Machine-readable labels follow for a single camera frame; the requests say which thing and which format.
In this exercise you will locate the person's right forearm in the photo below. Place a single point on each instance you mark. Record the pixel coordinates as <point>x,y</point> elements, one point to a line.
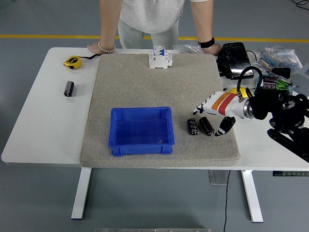
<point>108,21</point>

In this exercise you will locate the black wristwatch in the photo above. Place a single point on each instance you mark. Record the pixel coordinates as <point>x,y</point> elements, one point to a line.
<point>206,44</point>

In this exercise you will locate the yellow lemon-shaped object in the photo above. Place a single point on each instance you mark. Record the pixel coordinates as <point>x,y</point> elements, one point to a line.
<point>235,90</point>

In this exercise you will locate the dark battery with white print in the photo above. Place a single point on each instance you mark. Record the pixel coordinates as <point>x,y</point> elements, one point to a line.
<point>192,126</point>

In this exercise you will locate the thin grey pen tool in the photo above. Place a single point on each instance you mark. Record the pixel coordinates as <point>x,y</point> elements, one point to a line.
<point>293,84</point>

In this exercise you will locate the black foam block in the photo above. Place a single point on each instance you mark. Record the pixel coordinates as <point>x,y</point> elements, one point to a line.
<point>281,72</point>

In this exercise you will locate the person's left forearm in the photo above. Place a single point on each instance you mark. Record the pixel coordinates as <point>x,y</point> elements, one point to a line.
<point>202,19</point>

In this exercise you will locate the black table control panel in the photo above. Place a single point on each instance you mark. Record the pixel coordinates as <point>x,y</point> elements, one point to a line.
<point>289,174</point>

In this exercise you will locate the blue plastic box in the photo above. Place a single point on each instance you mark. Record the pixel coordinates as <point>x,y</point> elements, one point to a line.
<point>141,130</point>

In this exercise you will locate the grey metal floor plate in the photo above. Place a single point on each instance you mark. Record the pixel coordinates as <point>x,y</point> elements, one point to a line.
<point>217,177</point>

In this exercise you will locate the green plastic parts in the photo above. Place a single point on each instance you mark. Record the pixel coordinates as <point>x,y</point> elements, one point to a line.
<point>281,85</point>

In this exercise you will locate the light blue dish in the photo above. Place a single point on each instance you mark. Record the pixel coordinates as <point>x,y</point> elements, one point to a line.
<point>290,89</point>

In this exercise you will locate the dark battery with silver stripe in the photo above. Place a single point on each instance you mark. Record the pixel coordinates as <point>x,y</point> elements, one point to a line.
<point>68,89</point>

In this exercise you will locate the large brown capacitor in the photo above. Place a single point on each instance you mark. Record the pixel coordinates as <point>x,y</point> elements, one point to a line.
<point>270,81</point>

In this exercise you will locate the robot right hand white shell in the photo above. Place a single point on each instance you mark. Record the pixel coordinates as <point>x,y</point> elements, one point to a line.
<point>224,104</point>

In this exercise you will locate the bag of blue resistors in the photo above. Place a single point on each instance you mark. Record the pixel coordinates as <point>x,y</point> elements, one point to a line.
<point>277,58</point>

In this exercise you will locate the person's right hand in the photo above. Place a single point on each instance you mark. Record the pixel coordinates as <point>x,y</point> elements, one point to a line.
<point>94,47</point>

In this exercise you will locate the grey-brown mat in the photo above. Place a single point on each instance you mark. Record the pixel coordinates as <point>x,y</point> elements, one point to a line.
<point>144,91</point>

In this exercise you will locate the plain dark brown battery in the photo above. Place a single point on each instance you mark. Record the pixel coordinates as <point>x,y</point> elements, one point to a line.
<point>206,126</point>

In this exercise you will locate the glossy black device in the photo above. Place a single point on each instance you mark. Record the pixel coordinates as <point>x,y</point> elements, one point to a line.
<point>235,60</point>

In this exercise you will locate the person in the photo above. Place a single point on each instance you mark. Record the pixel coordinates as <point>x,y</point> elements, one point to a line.
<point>149,14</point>

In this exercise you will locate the clear plastic bag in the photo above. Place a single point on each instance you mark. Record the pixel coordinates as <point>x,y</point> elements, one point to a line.
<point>188,48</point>

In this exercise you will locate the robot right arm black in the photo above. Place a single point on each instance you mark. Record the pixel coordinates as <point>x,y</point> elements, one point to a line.
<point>289,142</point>

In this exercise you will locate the white circuit breaker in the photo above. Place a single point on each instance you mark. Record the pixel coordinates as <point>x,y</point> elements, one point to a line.
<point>159,59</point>

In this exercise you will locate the person's left hand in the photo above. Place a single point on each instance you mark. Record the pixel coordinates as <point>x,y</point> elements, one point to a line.
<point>212,50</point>

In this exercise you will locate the white table leg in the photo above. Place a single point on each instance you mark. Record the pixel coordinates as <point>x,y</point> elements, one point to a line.
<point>252,195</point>
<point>80,193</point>

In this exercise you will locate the yellow tape measure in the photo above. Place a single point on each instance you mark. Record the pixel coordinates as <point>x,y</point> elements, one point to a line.
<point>72,62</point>

